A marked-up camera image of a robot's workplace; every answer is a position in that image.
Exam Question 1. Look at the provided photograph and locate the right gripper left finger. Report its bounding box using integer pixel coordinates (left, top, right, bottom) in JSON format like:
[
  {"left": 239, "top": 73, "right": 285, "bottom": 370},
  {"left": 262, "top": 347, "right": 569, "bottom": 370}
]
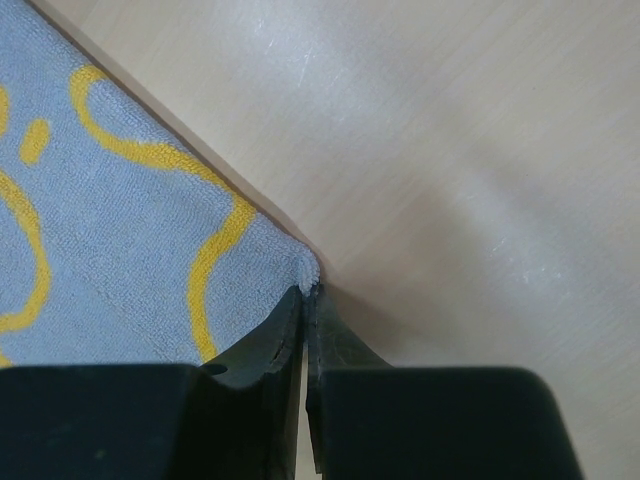
[{"left": 203, "top": 287, "right": 304, "bottom": 479}]

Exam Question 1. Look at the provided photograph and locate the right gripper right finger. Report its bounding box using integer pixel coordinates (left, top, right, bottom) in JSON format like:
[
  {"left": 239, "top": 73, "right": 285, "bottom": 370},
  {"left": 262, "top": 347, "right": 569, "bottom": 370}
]
[{"left": 305, "top": 284, "right": 391, "bottom": 475}]

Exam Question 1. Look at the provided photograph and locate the yellow white towel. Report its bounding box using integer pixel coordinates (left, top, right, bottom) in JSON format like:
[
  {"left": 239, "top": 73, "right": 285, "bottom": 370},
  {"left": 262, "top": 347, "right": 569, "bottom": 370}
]
[{"left": 1, "top": 1, "right": 320, "bottom": 367}]

